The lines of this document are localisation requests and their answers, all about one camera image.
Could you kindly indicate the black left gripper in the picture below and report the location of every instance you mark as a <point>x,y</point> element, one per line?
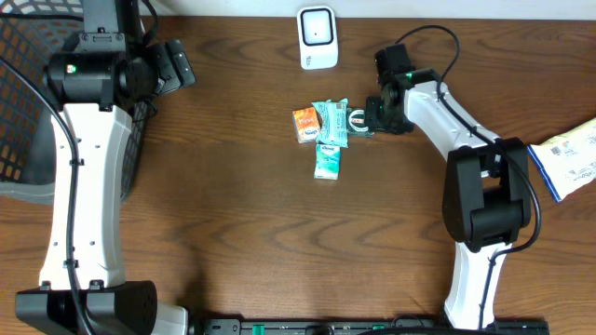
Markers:
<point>174,68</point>

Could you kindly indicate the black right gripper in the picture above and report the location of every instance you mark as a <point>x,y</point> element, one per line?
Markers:
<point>372,121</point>

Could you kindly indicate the teal snack packet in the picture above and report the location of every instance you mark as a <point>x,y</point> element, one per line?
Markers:
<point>333,129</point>

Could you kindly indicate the light blue tissue pack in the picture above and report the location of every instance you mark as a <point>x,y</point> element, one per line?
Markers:
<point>328,158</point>

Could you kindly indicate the small orange carton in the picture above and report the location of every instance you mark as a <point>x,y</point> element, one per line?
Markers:
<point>306,123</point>

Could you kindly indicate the large yellow snack bag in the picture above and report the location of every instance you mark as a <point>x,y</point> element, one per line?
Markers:
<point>566,162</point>

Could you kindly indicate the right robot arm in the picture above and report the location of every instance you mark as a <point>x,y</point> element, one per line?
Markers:
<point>485,200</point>

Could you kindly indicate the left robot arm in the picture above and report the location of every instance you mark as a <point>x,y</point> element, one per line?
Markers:
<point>91,92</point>

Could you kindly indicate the grey plastic mesh basket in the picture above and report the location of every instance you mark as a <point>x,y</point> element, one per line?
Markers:
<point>31,32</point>

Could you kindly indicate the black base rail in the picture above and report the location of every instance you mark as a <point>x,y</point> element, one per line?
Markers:
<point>400,325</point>

